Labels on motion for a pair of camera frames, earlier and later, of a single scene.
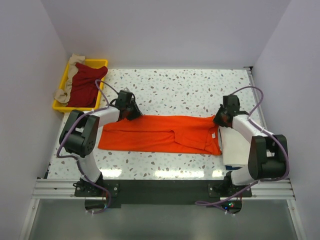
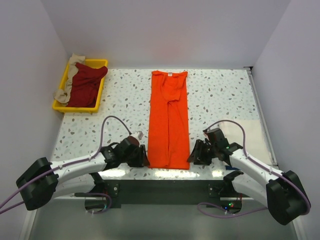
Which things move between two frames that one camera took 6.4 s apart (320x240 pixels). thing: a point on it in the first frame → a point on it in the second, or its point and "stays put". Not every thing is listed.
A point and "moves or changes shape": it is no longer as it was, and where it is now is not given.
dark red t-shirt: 84,87 stays put
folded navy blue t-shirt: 228,167 stays put
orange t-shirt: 183,133 moves or changes shape
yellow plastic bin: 90,63 stays put
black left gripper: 137,113 → 142,160
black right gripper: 216,119 → 197,156
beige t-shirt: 63,95 stays put
